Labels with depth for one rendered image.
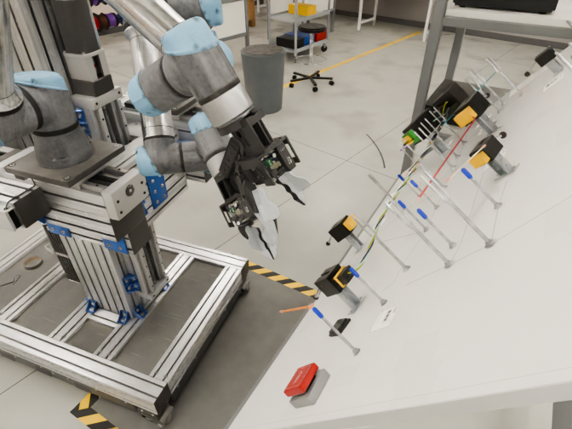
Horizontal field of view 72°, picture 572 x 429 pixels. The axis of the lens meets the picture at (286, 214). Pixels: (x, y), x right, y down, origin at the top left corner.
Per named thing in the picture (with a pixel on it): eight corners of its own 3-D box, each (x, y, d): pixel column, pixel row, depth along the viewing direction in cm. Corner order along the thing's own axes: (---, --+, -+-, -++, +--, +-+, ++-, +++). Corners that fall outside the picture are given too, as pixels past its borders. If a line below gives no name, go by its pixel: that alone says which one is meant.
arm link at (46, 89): (88, 117, 108) (71, 67, 100) (46, 138, 98) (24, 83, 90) (56, 111, 112) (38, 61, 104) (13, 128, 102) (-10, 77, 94)
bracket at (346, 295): (359, 298, 81) (342, 281, 81) (366, 296, 79) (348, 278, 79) (347, 315, 78) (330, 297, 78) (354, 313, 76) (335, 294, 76)
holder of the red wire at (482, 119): (515, 108, 104) (487, 78, 104) (498, 134, 97) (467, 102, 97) (499, 118, 108) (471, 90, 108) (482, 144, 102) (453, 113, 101)
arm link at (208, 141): (218, 120, 96) (216, 102, 88) (237, 158, 94) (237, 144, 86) (187, 131, 94) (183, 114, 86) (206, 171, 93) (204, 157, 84)
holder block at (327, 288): (338, 283, 82) (325, 269, 82) (352, 277, 77) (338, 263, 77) (327, 297, 80) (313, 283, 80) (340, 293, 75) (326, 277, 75)
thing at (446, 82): (419, 120, 156) (422, 104, 152) (440, 92, 180) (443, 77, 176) (509, 139, 142) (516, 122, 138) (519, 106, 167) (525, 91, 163)
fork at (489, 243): (495, 245, 55) (424, 172, 54) (483, 250, 56) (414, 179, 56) (497, 237, 56) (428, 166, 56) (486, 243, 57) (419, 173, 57)
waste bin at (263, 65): (242, 116, 421) (237, 55, 383) (246, 100, 457) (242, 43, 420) (285, 117, 420) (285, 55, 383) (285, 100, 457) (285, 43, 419)
